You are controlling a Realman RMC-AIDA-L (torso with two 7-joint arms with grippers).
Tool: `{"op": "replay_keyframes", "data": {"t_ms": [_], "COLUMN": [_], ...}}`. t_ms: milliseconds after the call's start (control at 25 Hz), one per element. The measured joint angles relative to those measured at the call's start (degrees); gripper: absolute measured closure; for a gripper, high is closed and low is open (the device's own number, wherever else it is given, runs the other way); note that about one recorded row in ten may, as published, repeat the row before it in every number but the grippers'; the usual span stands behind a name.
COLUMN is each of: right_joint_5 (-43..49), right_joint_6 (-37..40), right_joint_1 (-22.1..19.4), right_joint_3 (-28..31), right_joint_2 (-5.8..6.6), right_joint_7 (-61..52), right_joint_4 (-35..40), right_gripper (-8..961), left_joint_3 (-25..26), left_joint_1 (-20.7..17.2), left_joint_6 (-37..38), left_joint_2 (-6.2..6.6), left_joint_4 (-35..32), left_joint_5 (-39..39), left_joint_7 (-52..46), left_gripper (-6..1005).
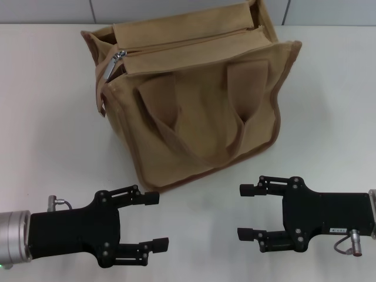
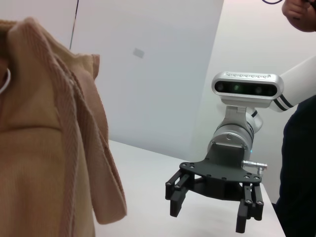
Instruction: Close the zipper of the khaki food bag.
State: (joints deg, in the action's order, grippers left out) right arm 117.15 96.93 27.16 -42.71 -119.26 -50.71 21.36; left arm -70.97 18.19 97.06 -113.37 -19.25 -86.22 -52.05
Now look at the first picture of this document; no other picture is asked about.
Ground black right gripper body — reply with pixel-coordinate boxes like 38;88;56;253
281;177;374;253

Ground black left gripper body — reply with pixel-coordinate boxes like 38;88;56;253
29;190;122;268

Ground khaki canvas food bag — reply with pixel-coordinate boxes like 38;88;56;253
80;0;303;194

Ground silver metal zipper pull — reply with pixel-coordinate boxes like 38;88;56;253
103;49;127;80

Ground left gripper connector cable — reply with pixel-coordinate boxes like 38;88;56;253
48;194;74;212

